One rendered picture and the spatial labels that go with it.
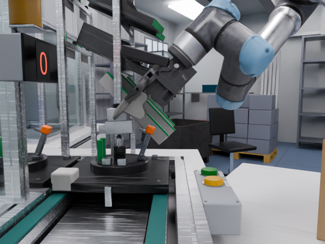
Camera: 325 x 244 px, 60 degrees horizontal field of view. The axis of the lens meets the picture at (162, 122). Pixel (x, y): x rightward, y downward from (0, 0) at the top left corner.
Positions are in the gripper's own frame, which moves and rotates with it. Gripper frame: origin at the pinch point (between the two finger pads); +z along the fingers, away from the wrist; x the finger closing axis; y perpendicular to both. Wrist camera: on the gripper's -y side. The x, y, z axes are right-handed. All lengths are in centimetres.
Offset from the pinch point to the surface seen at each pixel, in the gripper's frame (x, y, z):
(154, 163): 3.6, 15.7, 3.8
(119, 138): -0.8, 4.7, 4.1
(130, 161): -2.4, 10.4, 6.0
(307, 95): 556, 226, -209
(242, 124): 404, 130, -54
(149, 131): -1.0, 8.8, -2.2
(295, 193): 13, 52, -16
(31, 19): -20.6, -18.3, -5.2
